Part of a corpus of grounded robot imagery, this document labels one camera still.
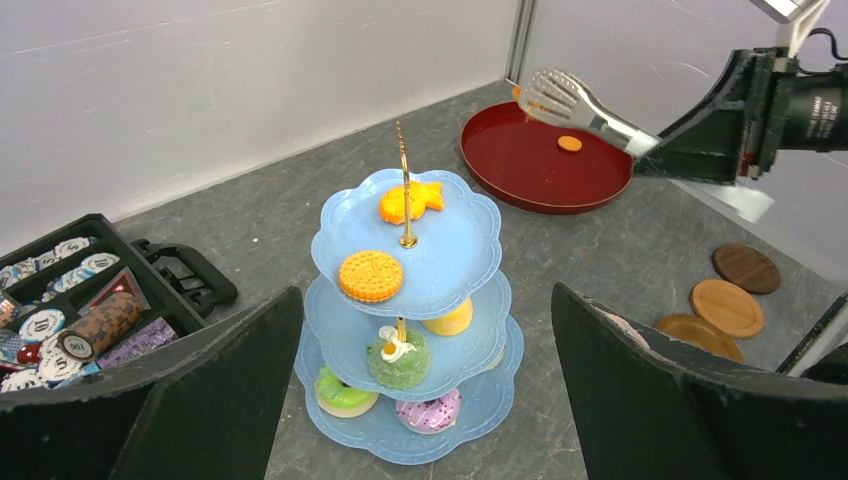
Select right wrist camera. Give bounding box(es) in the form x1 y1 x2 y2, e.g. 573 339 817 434
750 0 830 58

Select black open case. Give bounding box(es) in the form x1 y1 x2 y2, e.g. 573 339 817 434
1 214 238 392

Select small orange cookie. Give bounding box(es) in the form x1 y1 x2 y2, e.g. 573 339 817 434
557 135 583 153

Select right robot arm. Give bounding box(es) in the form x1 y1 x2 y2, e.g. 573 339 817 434
632 47 847 185

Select metal tongs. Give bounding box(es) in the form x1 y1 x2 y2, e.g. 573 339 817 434
516 68 774 223

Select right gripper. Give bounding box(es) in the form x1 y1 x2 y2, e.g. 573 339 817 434
632 47 795 185

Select green frosted donut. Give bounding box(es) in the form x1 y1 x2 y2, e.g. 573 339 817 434
314 366 380 419

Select blue three-tier cake stand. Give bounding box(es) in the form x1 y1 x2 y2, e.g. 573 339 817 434
295 164 524 465

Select light wooden coaster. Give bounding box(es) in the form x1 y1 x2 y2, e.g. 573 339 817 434
690 279 765 339

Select red round tray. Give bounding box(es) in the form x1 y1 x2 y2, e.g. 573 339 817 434
460 102 632 215

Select orange round cookie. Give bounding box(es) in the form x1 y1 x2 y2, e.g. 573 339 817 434
338 250 403 303

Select yellow cupcake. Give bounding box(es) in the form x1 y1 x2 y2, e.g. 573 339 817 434
421 298 473 336

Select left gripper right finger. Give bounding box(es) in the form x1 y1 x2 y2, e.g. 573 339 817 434
551 283 847 479

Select dark brown wooden coaster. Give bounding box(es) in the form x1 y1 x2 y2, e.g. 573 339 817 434
711 243 782 295

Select green cupcake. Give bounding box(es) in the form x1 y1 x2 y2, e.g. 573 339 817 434
366 325 432 390

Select pink frosted donut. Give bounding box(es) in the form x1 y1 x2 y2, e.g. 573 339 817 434
395 388 462 435

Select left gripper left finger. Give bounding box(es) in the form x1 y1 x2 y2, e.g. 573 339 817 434
1 287 304 479

